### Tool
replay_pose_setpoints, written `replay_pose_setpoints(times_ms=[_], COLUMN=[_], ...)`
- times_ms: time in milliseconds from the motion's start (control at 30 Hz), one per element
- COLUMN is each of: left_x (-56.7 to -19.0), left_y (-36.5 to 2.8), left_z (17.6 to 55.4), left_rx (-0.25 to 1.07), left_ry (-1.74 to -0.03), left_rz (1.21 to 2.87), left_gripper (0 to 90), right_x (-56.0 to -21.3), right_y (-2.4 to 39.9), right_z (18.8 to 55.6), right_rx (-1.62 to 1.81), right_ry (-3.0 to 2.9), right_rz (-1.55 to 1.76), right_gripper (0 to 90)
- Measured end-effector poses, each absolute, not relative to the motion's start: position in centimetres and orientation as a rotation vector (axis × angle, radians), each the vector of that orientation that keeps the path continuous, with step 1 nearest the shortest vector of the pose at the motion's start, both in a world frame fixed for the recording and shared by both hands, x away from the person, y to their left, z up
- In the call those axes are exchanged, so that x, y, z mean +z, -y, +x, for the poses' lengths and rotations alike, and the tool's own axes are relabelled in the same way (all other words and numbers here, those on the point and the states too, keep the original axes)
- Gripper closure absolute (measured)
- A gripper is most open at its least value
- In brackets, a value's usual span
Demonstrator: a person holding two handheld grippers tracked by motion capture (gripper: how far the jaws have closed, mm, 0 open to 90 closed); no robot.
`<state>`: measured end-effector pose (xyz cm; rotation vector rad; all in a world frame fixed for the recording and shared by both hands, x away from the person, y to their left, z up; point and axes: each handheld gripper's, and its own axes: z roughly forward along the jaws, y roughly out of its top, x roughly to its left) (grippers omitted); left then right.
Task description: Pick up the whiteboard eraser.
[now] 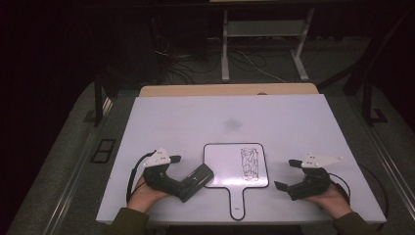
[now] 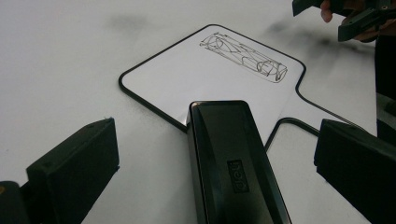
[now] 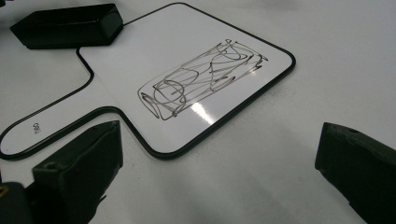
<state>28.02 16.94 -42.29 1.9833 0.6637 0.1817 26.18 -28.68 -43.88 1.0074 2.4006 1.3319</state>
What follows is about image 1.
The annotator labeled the grey metal stand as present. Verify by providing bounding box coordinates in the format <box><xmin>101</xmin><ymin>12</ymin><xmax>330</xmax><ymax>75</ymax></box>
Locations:
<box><xmin>220</xmin><ymin>8</ymin><xmax>316</xmax><ymax>82</ymax></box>

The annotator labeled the tangle of floor cables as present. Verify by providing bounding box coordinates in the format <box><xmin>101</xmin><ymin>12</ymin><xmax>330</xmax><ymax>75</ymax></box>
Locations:
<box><xmin>151</xmin><ymin>32</ymin><xmax>229</xmax><ymax>85</ymax></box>

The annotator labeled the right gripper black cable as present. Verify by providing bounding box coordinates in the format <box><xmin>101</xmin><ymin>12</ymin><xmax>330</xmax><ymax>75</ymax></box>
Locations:
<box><xmin>327</xmin><ymin>171</ymin><xmax>352</xmax><ymax>207</ymax></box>

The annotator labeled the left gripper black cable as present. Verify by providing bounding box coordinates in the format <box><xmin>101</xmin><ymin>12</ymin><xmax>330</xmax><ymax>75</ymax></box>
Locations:
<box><xmin>125</xmin><ymin>150</ymin><xmax>158</xmax><ymax>204</ymax></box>

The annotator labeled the person's right hand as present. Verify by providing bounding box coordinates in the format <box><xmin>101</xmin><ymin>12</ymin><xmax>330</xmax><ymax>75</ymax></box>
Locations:
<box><xmin>306</xmin><ymin>184</ymin><xmax>353</xmax><ymax>219</ymax></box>

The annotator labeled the small whiteboard with handle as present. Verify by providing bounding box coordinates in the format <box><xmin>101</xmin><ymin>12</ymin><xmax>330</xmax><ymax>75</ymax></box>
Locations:
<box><xmin>203</xmin><ymin>142</ymin><xmax>270</xmax><ymax>221</ymax></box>

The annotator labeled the long black cable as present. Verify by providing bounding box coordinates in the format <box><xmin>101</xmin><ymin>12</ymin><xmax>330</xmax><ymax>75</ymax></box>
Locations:
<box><xmin>357</xmin><ymin>162</ymin><xmax>390</xmax><ymax>231</ymax></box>

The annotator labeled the aluminium rail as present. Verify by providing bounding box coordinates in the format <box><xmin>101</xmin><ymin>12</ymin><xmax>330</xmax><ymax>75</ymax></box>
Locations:
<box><xmin>42</xmin><ymin>97</ymin><xmax>115</xmax><ymax>235</ymax></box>
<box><xmin>346</xmin><ymin>97</ymin><xmax>415</xmax><ymax>213</ymax></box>

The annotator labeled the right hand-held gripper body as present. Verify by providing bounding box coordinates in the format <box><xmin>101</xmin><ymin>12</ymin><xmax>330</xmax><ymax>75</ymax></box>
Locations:
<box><xmin>288</xmin><ymin>152</ymin><xmax>345</xmax><ymax>201</ymax></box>

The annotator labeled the white floor cable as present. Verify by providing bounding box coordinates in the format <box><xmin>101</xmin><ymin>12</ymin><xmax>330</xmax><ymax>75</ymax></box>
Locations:
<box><xmin>234</xmin><ymin>48</ymin><xmax>288</xmax><ymax>84</ymax></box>

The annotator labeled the black metal stand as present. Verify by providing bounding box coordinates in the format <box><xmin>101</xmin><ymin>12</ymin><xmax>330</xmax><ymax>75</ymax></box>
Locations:
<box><xmin>316</xmin><ymin>9</ymin><xmax>415</xmax><ymax>127</ymax></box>
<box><xmin>82</xmin><ymin>70</ymin><xmax>115</xmax><ymax>128</ymax></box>

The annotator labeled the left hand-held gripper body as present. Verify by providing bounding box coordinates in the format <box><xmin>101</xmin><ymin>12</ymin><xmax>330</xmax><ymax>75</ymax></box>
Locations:
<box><xmin>142</xmin><ymin>148</ymin><xmax>184</xmax><ymax>198</ymax></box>

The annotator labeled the wooden table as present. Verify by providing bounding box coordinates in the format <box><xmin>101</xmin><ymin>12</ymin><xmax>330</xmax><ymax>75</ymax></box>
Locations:
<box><xmin>139</xmin><ymin>82</ymin><xmax>320</xmax><ymax>98</ymax></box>

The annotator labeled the person's left hand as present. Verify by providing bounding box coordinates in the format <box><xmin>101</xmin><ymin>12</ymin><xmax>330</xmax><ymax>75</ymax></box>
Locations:
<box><xmin>126</xmin><ymin>175</ymin><xmax>170</xmax><ymax>213</ymax></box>

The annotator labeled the black whiteboard eraser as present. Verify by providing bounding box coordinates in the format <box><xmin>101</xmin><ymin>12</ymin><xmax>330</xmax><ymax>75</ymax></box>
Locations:
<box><xmin>178</xmin><ymin>164</ymin><xmax>215</xmax><ymax>204</ymax></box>

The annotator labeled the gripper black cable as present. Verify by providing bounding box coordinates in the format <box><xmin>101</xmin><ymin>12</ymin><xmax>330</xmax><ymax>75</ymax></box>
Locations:
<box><xmin>327</xmin><ymin>171</ymin><xmax>352</xmax><ymax>207</ymax></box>
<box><xmin>125</xmin><ymin>150</ymin><xmax>158</xmax><ymax>204</ymax></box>

